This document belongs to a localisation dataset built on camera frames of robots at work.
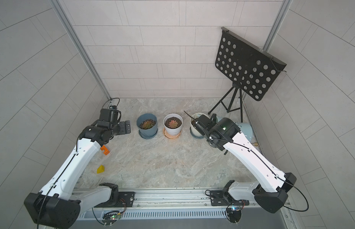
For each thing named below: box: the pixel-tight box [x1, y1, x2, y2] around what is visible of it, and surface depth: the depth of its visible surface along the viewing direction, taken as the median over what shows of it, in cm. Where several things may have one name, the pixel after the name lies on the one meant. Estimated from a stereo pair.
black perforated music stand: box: [207, 27, 287, 123], surface depth 75 cm
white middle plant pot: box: [163, 113, 184, 136], surface depth 93 cm
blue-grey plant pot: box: [136, 113, 158, 140], surface depth 93 cm
